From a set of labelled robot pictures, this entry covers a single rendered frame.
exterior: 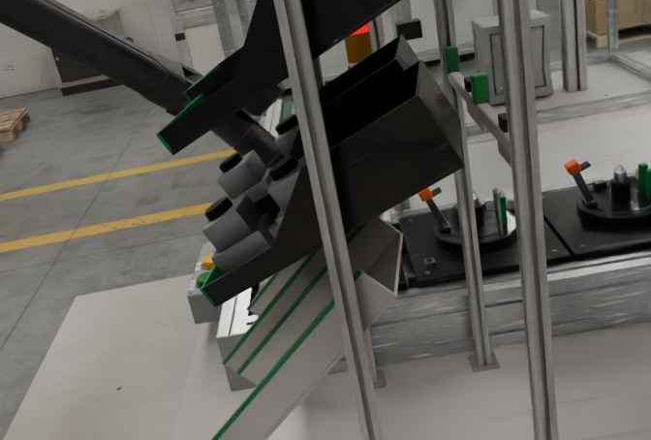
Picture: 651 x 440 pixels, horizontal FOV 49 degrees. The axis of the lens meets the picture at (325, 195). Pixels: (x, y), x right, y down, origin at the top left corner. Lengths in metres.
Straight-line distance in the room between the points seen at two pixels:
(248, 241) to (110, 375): 0.64
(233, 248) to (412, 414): 0.43
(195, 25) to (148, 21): 2.94
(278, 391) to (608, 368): 0.53
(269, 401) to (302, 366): 0.06
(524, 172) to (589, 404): 0.50
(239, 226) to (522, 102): 0.30
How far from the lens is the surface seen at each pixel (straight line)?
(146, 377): 1.26
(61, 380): 1.34
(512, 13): 0.58
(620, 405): 1.04
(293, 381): 0.74
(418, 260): 1.17
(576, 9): 2.30
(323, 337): 0.70
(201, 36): 6.40
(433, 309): 1.09
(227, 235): 0.72
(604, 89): 2.35
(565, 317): 1.15
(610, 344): 1.15
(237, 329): 1.11
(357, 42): 1.27
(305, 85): 0.57
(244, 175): 0.84
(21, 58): 9.74
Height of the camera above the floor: 1.53
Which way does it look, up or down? 22 degrees down
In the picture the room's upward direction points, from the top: 11 degrees counter-clockwise
